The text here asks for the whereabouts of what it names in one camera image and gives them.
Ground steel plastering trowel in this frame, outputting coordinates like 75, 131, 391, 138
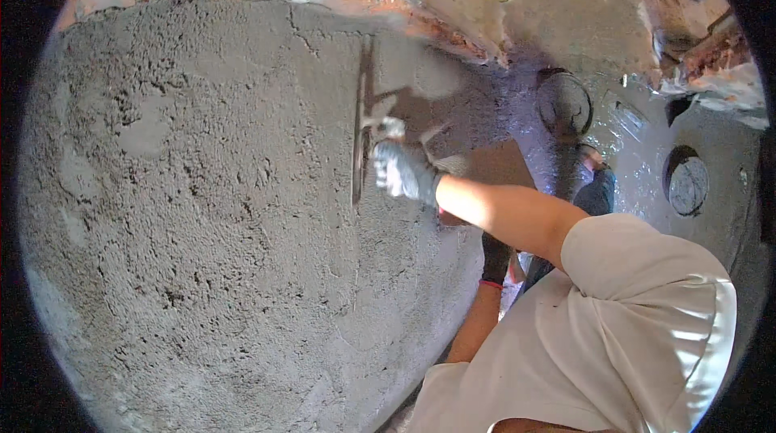
350, 34, 408, 208

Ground person's right hand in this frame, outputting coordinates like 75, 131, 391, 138
371, 117, 444, 208

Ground heap of bricks and rubble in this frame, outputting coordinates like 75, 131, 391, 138
652, 8, 770, 129

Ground person's left hand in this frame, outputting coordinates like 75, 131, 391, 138
480, 232, 514, 288

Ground black round mortar bucket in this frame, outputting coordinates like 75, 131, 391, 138
536, 68, 594, 138
662, 146, 711, 218

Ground person's legs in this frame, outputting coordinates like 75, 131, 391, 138
520, 144, 617, 297

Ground brown wooden mortar board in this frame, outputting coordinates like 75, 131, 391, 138
438, 138, 538, 229

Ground person's body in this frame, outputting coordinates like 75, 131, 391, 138
405, 213, 738, 433

